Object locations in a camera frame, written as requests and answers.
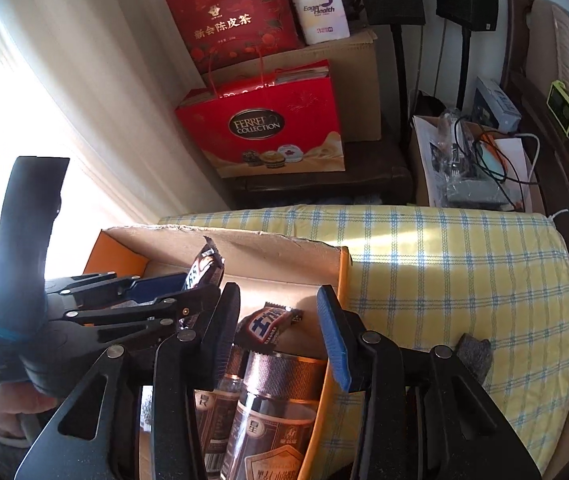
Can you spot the brown-lidded oat jar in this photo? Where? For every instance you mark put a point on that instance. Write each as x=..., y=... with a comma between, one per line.
x=274, y=410
x=217, y=410

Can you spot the dark wooden sofa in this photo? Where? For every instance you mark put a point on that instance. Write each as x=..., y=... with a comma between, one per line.
x=516, y=35

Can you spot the white curtain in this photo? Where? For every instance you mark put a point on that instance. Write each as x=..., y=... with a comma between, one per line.
x=89, y=85

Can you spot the red chocolate gift bag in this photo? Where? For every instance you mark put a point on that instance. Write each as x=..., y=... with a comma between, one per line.
x=264, y=110

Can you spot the red tea gift bag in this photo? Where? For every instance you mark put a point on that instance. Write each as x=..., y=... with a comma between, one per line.
x=234, y=25

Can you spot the dark chocolate bar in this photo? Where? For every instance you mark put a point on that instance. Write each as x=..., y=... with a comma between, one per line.
x=269, y=323
x=202, y=266

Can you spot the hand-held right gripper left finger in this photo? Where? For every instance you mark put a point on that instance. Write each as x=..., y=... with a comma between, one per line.
x=222, y=335

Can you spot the person's left hand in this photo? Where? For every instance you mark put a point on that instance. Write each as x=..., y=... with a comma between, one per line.
x=9, y=410

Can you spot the blue and white box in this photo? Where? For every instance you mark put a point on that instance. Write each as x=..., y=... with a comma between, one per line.
x=501, y=105

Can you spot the white toilet paper pack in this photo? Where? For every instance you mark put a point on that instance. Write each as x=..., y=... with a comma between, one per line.
x=319, y=10

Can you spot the orange-lined cardboard box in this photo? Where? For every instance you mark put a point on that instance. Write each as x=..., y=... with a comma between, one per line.
x=284, y=270

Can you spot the large brown cardboard box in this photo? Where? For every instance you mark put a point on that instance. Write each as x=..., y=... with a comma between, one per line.
x=357, y=85

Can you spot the green handheld device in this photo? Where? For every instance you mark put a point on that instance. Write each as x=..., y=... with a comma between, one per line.
x=566, y=110

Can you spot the beige sofa cushion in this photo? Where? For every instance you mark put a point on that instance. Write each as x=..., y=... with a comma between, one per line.
x=566, y=45

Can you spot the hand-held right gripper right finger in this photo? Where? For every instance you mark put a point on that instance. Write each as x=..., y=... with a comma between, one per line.
x=334, y=342

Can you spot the grey sponge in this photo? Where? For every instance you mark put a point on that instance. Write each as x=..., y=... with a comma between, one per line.
x=474, y=356

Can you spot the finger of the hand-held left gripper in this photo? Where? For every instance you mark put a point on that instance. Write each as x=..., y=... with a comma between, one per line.
x=184, y=304
x=159, y=286

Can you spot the dark leather stool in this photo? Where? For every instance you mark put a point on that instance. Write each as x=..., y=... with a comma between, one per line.
x=364, y=172

